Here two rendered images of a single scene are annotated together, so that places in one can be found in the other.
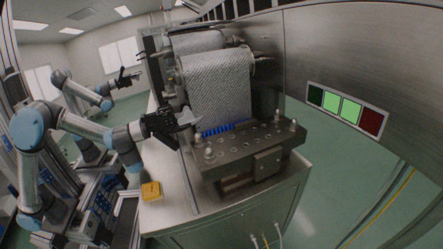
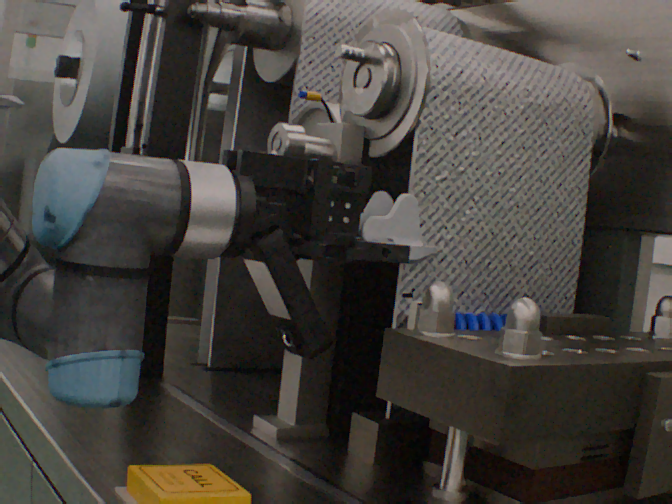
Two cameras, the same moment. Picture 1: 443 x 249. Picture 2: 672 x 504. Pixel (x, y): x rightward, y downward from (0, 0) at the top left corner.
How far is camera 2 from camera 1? 0.50 m
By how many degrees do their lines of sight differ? 31
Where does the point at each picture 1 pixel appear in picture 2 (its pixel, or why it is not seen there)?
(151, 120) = (276, 179)
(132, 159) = (131, 321)
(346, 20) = not seen: outside the picture
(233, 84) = (544, 170)
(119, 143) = (126, 210)
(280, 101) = not seen: hidden behind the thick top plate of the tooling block
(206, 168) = (524, 363)
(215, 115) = (472, 268)
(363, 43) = not seen: outside the picture
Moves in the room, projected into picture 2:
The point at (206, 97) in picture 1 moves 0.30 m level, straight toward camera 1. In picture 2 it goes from (465, 181) to (663, 192)
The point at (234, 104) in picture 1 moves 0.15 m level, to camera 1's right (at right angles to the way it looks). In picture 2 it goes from (532, 249) to (647, 263)
